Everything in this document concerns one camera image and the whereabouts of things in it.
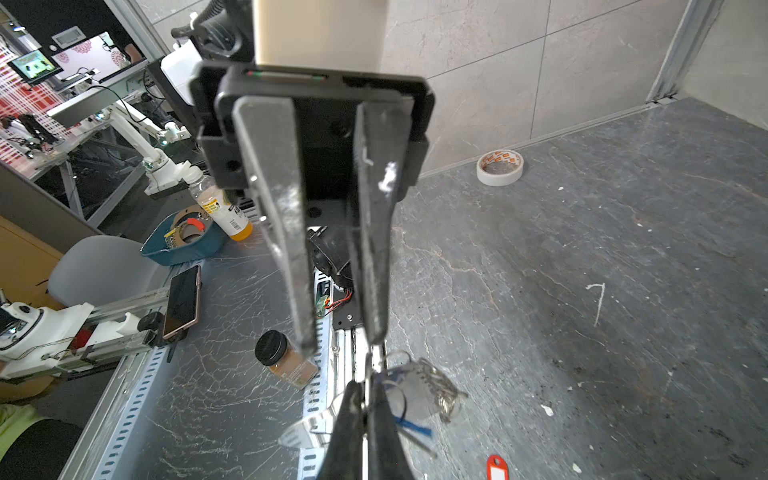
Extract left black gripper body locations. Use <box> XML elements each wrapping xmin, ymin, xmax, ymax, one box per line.
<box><xmin>190</xmin><ymin>61</ymin><xmax>435</xmax><ymax>219</ymax></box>

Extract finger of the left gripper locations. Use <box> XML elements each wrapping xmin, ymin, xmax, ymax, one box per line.
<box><xmin>348</xmin><ymin>101</ymin><xmax>411</xmax><ymax>345</ymax></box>
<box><xmin>232</xmin><ymin>96</ymin><xmax>317</xmax><ymax>356</ymax></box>

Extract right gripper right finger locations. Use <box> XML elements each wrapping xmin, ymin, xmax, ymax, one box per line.
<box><xmin>364</xmin><ymin>372</ymin><xmax>414</xmax><ymax>480</ymax></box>

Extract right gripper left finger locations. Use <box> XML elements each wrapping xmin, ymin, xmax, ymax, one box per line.
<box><xmin>316</xmin><ymin>381</ymin><xmax>365</xmax><ymax>480</ymax></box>

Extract blue key tag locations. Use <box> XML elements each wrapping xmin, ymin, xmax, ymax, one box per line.
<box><xmin>394</xmin><ymin>417</ymin><xmax>433</xmax><ymax>438</ymax></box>

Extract red key tag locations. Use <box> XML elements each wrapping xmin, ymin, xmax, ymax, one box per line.
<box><xmin>486</xmin><ymin>454</ymin><xmax>510</xmax><ymax>480</ymax></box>

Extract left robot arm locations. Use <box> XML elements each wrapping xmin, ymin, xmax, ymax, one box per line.
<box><xmin>150</xmin><ymin>42</ymin><xmax>435</xmax><ymax>353</ymax></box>

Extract small split key rings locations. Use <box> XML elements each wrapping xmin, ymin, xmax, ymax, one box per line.
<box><xmin>383</xmin><ymin>350</ymin><xmax>469</xmax><ymax>424</ymax></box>

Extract juice bottle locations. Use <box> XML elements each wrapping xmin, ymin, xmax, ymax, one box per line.
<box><xmin>189</xmin><ymin>175</ymin><xmax>253</xmax><ymax>241</ymax></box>

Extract masking tape roll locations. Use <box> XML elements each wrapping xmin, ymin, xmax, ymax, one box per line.
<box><xmin>476</xmin><ymin>149</ymin><xmax>524</xmax><ymax>187</ymax></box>

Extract teal tray with tape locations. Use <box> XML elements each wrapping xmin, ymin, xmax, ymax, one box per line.
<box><xmin>140</xmin><ymin>204</ymin><xmax>229</xmax><ymax>266</ymax></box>

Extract black capped jar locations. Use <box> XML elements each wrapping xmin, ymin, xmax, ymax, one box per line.
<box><xmin>254</xmin><ymin>330</ymin><xmax>319</xmax><ymax>389</ymax></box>

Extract smartphone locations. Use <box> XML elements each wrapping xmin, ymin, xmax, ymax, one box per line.
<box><xmin>162</xmin><ymin>265</ymin><xmax>202</xmax><ymax>341</ymax></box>

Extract grey office chair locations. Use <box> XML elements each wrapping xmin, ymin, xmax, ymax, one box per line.
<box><xmin>47</xmin><ymin>235</ymin><xmax>170</xmax><ymax>307</ymax></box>

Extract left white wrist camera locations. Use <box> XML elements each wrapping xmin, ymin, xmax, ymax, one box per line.
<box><xmin>252</xmin><ymin>0</ymin><xmax>389</xmax><ymax>72</ymax></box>

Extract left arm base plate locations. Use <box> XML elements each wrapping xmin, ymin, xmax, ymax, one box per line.
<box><xmin>331</xmin><ymin>292</ymin><xmax>363</xmax><ymax>330</ymax></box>

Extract aluminium mounting rail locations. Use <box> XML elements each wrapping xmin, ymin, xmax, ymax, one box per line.
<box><xmin>62</xmin><ymin>233</ymin><xmax>368</xmax><ymax>479</ymax></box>

